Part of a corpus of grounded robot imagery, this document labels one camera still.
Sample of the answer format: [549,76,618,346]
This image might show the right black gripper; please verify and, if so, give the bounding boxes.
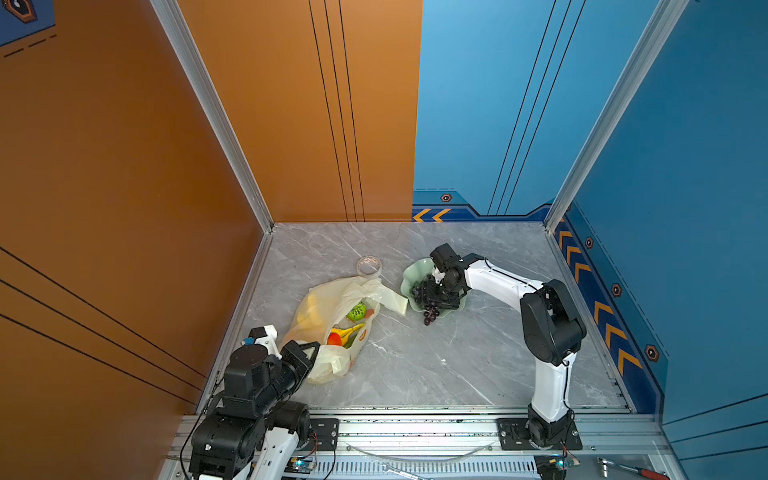
[416,278,462,310]

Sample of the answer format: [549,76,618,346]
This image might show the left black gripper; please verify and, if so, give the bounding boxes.
[254,338,320,416]

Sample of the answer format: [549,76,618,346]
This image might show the red apple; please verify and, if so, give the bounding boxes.
[326,331,344,346]

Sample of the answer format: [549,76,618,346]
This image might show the dark purple grape bunch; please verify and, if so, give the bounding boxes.
[411,274,446,326]

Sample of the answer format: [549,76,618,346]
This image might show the yellow banana bunch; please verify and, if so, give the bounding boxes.
[332,323,365,347]

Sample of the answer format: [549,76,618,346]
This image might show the cream plastic bag orange print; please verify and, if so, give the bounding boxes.
[282,276,408,385]

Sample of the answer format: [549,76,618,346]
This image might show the green kiwi half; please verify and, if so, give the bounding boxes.
[346,302,368,322]

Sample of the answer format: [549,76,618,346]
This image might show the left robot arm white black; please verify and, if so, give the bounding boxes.
[188,340,321,479]

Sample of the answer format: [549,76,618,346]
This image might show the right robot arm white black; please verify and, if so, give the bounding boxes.
[414,244,587,450]

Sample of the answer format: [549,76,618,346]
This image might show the green leaf-shaped plate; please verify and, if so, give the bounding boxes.
[401,258,466,319]

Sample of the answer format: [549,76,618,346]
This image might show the clear tape roll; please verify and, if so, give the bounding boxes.
[355,255,383,279]

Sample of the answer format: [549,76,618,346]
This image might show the left green circuit board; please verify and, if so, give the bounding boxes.
[283,455,317,476]

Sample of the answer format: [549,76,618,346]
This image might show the green circuit board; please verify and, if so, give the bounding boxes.
[283,455,317,476]
[534,456,581,480]

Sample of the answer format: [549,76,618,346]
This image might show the right green circuit board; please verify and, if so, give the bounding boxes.
[534,456,581,480]

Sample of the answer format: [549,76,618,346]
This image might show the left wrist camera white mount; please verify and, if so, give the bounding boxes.
[241,325,281,358]

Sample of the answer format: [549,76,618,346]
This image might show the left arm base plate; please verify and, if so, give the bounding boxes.
[299,417,340,452]

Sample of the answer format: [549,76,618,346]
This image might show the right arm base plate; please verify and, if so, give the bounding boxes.
[496,416,583,451]

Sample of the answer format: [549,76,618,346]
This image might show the aluminium front rail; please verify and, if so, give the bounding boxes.
[310,407,686,479]

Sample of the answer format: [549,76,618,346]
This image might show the red handled tool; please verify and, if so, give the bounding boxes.
[596,457,670,480]

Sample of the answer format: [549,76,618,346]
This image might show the right aluminium corner post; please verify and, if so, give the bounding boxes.
[543,0,689,234]

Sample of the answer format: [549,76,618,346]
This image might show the aluminium corner post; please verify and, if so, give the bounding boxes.
[543,0,689,234]
[150,0,274,234]

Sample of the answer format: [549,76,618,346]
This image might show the left aluminium corner post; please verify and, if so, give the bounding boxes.
[150,0,274,234]

